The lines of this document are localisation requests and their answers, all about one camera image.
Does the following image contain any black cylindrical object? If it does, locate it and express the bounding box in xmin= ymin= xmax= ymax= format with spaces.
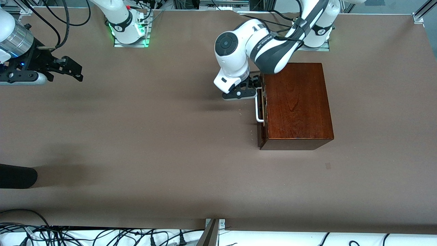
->
xmin=0 ymin=164 xmax=38 ymax=189

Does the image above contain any wooden drawer with white handle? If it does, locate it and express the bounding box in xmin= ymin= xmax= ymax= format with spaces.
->
xmin=255 ymin=85 xmax=268 ymax=147

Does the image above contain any brown table cover sheet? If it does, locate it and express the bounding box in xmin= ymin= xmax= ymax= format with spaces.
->
xmin=0 ymin=7 xmax=437 ymax=234

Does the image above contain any dark brown wooden cabinet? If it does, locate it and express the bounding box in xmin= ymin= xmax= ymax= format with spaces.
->
xmin=258 ymin=63 xmax=334 ymax=151

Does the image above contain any black cable on table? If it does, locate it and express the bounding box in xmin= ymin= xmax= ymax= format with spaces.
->
xmin=239 ymin=10 xmax=297 ymax=27

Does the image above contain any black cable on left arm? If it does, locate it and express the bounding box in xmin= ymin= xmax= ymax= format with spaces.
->
xmin=253 ymin=0 xmax=328 ymax=43

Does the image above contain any grey metal bar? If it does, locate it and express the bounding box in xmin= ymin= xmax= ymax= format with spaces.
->
xmin=196 ymin=219 xmax=220 ymax=246

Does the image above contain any tangle of black cables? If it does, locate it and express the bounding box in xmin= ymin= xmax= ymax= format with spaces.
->
xmin=0 ymin=208 xmax=205 ymax=246

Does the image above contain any aluminium frame profile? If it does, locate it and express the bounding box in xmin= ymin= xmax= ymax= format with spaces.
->
xmin=415 ymin=0 xmax=437 ymax=22

